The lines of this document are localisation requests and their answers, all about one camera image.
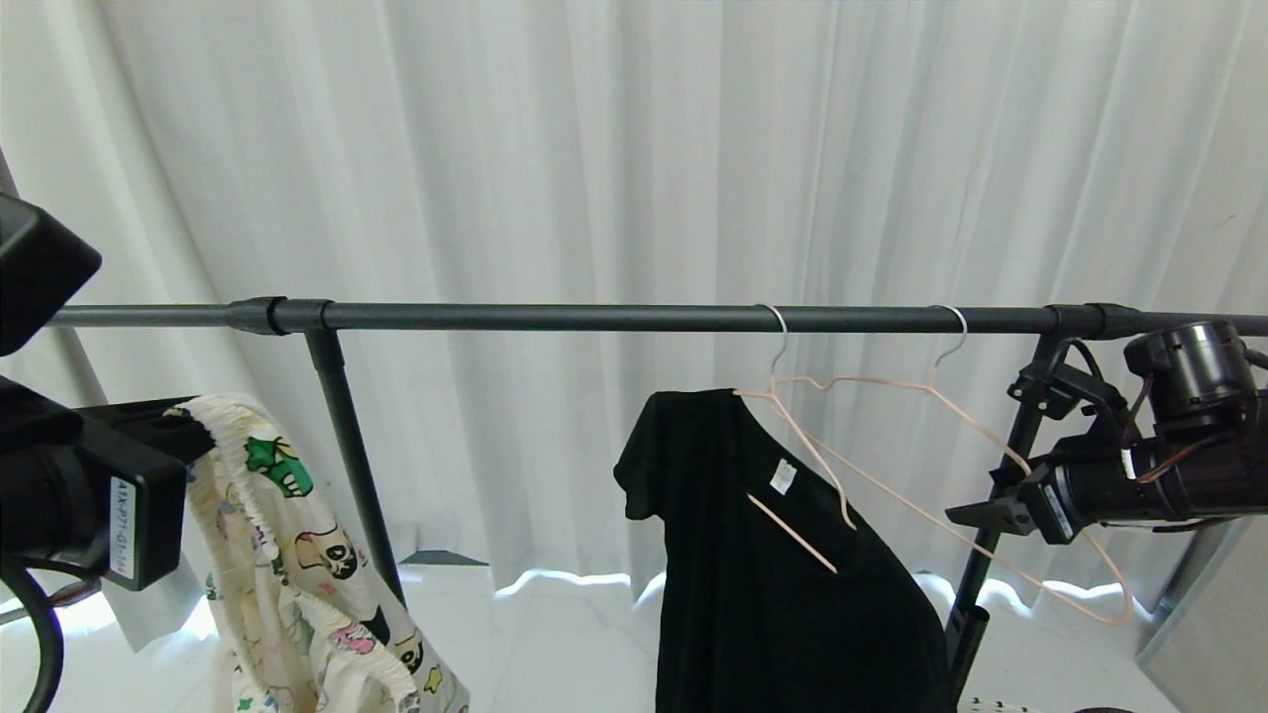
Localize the pink clothes hanger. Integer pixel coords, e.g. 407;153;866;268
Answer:
733;304;859;575
776;305;1136;627

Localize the black clothes rack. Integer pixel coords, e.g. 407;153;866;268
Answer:
45;295;1268;706

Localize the black garment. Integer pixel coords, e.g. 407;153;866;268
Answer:
612;388;958;713

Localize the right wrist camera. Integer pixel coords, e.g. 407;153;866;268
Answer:
1007;342;1130;466

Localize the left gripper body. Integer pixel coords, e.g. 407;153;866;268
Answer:
0;401;191;593

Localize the cream printed garment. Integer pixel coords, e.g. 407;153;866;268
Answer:
163;393;473;713

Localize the white curtain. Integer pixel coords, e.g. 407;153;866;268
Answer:
0;0;1268;653

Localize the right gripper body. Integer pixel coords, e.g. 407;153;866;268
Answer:
1018;458;1140;546

